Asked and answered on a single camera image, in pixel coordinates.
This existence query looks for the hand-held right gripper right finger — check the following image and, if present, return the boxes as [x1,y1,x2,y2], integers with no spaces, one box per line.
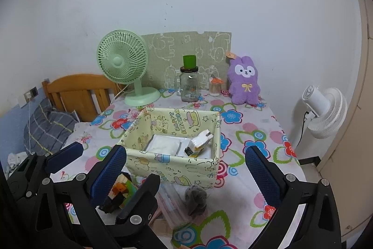
[244,145,342,249]

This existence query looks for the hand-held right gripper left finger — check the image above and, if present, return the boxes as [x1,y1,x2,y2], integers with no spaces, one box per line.
[35,145,128,249]

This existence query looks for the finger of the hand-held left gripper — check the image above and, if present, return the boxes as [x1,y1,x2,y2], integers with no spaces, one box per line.
[20,142,84,197]
[115,175,170,249]

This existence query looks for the orange and green toy card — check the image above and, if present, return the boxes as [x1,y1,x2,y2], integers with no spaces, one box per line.
[109,172,139,200]

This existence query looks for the clear plastic bags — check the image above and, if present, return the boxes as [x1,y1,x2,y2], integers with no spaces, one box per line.
[156,183,209,230]

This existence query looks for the yellow printed fabric storage box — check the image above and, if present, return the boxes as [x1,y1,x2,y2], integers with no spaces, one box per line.
[117,107,222,189]

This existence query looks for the grey plush mouse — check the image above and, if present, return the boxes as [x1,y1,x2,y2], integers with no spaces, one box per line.
[184,184,208,217]

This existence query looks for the white crumpled cloth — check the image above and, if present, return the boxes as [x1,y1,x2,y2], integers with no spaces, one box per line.
[7,151,28,171]

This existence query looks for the grey plaid pillow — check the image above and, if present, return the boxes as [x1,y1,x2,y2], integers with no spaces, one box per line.
[23,98,80,155]

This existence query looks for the pink flat block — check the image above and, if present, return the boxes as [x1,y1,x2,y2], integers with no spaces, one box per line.
[149,208,172,238]

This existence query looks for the white flat packet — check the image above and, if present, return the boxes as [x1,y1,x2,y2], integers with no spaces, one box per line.
[145,134,193,157]

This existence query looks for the floral tablecloth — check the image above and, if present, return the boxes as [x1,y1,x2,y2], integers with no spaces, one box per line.
[49,87,306,249]

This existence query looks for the wooden bed headboard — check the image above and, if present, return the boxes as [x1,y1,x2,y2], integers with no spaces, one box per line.
[42,73,123,123]

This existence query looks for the white and yellow carton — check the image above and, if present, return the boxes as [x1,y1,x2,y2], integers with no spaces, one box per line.
[184,129,215,158]

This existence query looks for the white standing fan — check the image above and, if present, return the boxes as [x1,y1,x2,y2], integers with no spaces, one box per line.
[293,85,348,167]

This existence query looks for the purple plush bunny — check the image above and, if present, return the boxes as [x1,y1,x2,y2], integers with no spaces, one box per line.
[226,51,261,105]

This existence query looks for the toothpick jar with orange lid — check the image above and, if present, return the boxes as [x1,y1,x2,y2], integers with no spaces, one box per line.
[208,76,223,97]

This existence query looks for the green desk fan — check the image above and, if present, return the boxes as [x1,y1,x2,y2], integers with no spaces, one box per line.
[97,30,161,107]

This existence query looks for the beige wardrobe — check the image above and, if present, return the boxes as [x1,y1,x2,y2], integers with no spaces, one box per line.
[316,0,373,238]

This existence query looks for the green plastic cup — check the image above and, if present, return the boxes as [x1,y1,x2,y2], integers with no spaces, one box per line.
[183,55,197,69]

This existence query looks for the green printed board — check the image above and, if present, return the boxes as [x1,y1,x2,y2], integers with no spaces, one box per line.
[141,31,233,92]

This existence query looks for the white charging cable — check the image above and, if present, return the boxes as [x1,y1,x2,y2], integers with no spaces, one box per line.
[27,99,34,154]

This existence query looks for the black fan power cord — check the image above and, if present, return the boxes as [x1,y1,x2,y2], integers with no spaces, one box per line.
[301,110,310,133]

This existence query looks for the white fan power cord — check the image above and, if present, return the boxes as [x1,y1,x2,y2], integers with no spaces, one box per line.
[110,83,130,105]

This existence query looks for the glass handled jar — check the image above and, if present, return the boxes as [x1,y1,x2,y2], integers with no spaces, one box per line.
[175,66,201,103]

